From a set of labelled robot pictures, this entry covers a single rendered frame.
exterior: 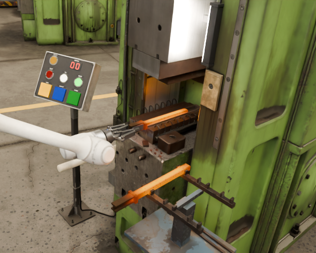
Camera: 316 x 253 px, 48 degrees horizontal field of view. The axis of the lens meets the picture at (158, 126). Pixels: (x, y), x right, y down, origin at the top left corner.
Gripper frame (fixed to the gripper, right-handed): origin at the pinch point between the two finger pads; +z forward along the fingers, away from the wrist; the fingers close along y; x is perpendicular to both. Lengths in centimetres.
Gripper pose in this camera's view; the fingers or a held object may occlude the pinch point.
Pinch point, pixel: (136, 127)
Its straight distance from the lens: 182.0
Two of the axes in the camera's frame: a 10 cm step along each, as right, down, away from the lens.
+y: 6.6, 4.1, -6.3
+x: 0.9, -8.7, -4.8
